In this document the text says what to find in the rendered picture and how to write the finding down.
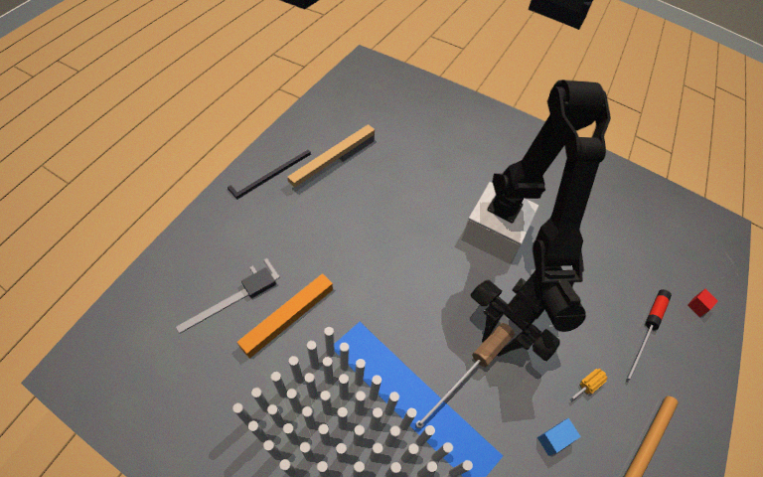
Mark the blue flat strip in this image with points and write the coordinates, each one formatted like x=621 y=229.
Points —
x=396 y=376

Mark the red-handled screwdriver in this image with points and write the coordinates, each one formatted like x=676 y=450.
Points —
x=654 y=320

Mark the orange-handled screwdriver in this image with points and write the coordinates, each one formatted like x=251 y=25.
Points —
x=591 y=383

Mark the red cube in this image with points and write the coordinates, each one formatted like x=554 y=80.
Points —
x=702 y=303

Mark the blue rectangular block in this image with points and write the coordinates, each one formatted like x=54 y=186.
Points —
x=558 y=437

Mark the orange long flat bar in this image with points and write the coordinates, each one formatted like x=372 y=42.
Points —
x=287 y=314

